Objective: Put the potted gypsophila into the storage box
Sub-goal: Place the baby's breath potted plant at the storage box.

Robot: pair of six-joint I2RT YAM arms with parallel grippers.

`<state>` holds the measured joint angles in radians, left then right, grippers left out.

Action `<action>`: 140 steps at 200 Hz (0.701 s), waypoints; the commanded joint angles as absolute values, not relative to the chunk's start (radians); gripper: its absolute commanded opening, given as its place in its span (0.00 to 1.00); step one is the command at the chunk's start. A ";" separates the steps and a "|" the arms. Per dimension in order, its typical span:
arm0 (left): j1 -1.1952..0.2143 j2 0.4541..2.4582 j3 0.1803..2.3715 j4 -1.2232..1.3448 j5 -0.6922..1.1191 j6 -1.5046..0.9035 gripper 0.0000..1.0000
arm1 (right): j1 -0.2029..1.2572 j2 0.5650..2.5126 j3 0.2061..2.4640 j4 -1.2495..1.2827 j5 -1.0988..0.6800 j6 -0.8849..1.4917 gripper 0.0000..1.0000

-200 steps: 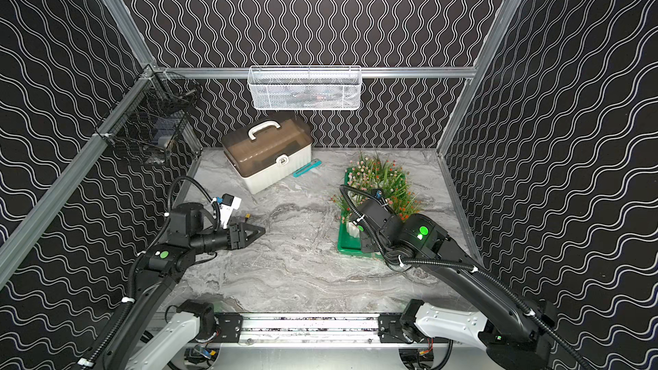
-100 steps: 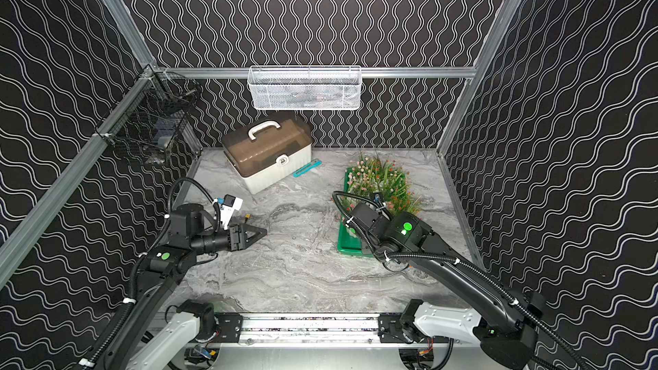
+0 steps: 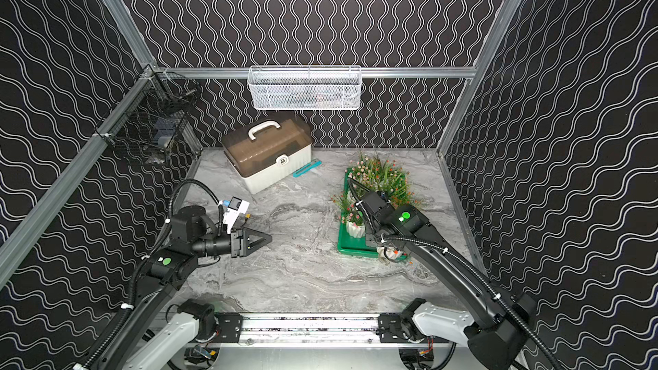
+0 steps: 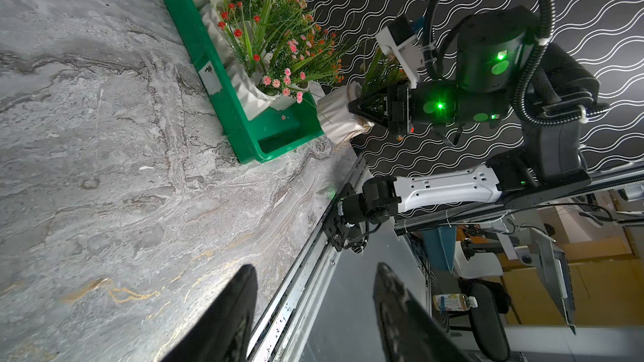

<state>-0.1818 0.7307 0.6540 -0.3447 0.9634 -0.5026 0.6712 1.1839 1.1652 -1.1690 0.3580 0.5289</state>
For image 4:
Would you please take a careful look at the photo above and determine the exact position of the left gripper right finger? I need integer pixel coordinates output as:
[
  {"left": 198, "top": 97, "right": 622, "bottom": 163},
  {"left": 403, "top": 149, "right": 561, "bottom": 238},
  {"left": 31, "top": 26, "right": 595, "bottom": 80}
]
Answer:
[{"left": 373, "top": 262, "right": 468, "bottom": 362}]

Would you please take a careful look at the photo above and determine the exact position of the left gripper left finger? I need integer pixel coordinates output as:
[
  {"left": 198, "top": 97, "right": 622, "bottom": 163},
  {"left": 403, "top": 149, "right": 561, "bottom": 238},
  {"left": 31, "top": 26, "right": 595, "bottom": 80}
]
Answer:
[{"left": 163, "top": 264, "right": 258, "bottom": 362}]

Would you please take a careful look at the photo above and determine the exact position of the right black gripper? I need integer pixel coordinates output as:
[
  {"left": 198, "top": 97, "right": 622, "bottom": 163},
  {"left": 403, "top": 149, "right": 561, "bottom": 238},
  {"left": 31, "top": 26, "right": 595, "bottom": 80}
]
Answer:
[{"left": 348, "top": 80, "right": 459, "bottom": 136}]

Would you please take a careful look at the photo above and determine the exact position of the red flower potted plant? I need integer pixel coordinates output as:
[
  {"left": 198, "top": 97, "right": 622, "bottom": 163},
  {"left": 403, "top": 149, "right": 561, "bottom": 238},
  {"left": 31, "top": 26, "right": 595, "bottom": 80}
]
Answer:
[{"left": 317, "top": 50, "right": 408, "bottom": 145}]

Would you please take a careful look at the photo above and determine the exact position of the pink red flower plant pot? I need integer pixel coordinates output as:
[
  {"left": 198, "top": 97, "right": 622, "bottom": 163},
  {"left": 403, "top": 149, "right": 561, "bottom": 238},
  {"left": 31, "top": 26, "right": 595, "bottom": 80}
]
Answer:
[{"left": 224, "top": 9, "right": 351, "bottom": 120}]

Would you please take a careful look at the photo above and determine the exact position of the green plastic storage tray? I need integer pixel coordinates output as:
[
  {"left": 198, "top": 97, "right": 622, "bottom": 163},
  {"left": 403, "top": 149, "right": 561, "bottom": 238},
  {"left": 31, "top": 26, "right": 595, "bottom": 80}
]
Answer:
[{"left": 164, "top": 0, "right": 323, "bottom": 164}]

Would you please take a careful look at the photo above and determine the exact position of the orange flower potted plant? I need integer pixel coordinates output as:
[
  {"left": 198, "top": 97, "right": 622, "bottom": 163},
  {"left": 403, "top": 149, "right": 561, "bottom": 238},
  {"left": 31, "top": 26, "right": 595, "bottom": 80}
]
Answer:
[{"left": 216, "top": 0, "right": 320, "bottom": 71}]

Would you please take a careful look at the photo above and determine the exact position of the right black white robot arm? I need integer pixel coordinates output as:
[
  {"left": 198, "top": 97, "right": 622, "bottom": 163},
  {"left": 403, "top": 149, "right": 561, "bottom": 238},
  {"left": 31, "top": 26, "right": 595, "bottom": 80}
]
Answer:
[{"left": 310, "top": 0, "right": 643, "bottom": 177}]

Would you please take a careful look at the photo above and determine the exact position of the plastic drink bottle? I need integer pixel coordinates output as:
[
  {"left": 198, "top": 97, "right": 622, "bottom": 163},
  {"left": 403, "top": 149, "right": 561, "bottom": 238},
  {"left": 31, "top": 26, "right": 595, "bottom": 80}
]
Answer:
[{"left": 433, "top": 293, "right": 478, "bottom": 312}]

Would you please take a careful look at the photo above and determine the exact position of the black office chair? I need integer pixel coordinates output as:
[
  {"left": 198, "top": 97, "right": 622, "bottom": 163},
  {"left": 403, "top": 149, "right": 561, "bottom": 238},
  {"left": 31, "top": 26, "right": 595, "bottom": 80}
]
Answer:
[{"left": 465, "top": 280, "right": 511, "bottom": 361}]

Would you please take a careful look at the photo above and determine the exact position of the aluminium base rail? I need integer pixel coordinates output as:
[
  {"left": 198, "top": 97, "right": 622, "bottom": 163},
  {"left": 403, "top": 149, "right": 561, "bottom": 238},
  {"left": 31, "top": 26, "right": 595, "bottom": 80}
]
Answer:
[{"left": 247, "top": 156, "right": 367, "bottom": 362}]

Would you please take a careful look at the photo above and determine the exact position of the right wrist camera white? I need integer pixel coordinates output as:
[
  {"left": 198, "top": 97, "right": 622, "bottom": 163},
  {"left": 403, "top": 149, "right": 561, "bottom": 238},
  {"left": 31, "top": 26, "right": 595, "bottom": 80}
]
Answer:
[{"left": 375, "top": 13, "right": 424, "bottom": 89}]

